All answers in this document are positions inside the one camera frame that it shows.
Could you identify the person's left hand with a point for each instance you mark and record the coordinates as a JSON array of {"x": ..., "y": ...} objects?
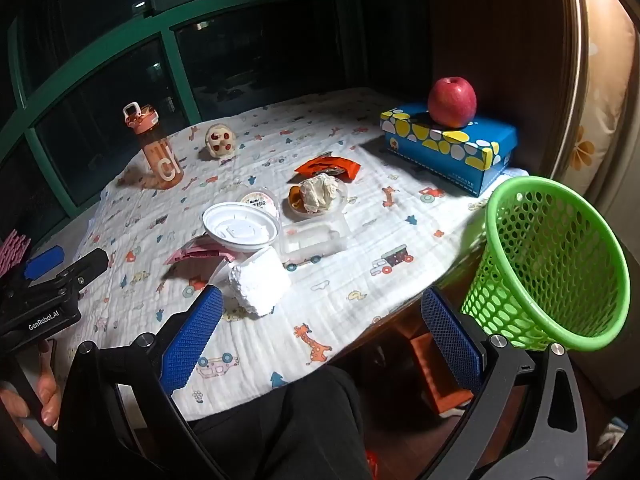
[{"x": 51, "y": 395}]

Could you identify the white red-spotted round toy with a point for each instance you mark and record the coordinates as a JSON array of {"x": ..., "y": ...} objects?
[{"x": 221, "y": 141}]

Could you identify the green window frame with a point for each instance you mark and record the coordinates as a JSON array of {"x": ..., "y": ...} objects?
[{"x": 169, "y": 75}]

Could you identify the clear rectangular plastic box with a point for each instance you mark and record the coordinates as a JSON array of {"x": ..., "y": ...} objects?
[{"x": 312, "y": 244}]

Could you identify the person's legs in black pants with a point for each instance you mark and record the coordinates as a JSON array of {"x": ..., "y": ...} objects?
[{"x": 280, "y": 435}]

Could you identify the orange water bottle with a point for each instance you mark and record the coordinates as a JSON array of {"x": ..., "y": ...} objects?
[{"x": 162, "y": 160}]

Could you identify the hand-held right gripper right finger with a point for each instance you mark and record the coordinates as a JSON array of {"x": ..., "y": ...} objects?
[{"x": 452, "y": 340}]

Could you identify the orange snack wrapper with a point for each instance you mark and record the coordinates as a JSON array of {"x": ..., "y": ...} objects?
[{"x": 330, "y": 166}]

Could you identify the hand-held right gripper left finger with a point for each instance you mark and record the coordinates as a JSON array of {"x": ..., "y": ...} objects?
[{"x": 195, "y": 340}]

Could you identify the pink packet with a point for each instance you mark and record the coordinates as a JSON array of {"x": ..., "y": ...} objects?
[{"x": 195, "y": 254}]

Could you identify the orange stool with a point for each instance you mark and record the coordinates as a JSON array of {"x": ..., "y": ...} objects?
[{"x": 437, "y": 375}]

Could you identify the red apple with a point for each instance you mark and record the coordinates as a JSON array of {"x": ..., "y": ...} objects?
[{"x": 452, "y": 102}]

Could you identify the brown wooden panel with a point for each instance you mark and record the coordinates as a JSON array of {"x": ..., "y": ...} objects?
[{"x": 500, "y": 35}]

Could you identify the white paper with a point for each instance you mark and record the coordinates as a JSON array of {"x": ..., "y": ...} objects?
[{"x": 320, "y": 192}]

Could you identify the blue spotted tissue box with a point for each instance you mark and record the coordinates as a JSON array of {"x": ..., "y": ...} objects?
[{"x": 440, "y": 160}]

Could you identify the pink perforated object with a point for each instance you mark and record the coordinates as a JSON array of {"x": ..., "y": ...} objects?
[{"x": 12, "y": 250}]

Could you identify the white round plastic lid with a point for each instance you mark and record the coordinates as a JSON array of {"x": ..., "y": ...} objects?
[{"x": 240, "y": 227}]

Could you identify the orange peel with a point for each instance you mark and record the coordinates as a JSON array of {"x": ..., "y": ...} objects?
[{"x": 295, "y": 198}]

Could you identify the printed white tablecloth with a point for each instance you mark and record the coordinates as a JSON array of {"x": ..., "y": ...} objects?
[{"x": 350, "y": 275}]

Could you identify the small white lidded cup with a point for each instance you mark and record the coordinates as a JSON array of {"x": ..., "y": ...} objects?
[{"x": 260, "y": 199}]

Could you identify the green mesh plastic basket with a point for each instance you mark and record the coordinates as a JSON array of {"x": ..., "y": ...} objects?
[{"x": 550, "y": 260}]

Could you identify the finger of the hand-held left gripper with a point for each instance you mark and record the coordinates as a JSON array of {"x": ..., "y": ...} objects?
[
  {"x": 85, "y": 266},
  {"x": 44, "y": 262}
]

